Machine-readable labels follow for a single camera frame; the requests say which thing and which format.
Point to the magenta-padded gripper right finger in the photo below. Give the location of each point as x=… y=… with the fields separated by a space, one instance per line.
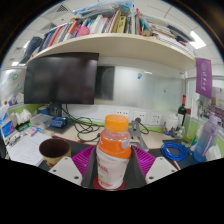
x=161 y=168

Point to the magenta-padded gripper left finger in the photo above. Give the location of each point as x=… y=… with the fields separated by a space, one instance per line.
x=66 y=170

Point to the orange-capped drink bottle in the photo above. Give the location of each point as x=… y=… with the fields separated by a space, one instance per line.
x=113 y=153

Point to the purple translucent water jug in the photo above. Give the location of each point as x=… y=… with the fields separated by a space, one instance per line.
x=205 y=140

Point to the floral patterned paper cup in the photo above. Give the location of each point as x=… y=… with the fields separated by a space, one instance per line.
x=55 y=150

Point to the dark blue desk mat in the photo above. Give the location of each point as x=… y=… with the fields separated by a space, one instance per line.
x=186 y=164

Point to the black red-edged desk mat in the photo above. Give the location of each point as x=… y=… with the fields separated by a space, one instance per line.
x=80 y=145

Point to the flat round red coaster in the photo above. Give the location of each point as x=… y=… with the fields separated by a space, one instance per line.
x=96 y=185

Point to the grey metal laptop stand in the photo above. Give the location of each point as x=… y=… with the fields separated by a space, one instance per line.
x=138 y=133

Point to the white handwritten paper sheet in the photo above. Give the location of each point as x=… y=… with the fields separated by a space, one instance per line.
x=26 y=150

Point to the white round jar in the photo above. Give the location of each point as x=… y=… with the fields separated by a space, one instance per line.
x=171 y=123

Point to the green tinted glass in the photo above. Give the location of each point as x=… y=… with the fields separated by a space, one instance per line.
x=187 y=128

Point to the small blue box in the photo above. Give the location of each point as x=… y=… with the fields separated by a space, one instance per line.
x=59 y=122

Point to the clear plastic box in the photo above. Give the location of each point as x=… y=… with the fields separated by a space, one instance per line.
x=41 y=121

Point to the crumpled white tissue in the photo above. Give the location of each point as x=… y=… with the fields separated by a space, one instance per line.
x=214 y=152

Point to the dark wine bottle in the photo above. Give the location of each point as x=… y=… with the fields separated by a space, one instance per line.
x=181 y=113

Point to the white tissue pack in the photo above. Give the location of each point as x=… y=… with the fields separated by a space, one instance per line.
x=20 y=118

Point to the group photo poster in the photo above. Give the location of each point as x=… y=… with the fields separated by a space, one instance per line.
x=216 y=110

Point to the black computer monitor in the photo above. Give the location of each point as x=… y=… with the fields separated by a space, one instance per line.
x=61 y=78

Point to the purple hanging pennant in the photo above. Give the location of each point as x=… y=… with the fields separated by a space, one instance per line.
x=203 y=78

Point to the white wall socket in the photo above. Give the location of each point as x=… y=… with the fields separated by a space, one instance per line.
x=156 y=118
x=122 y=113
x=140 y=116

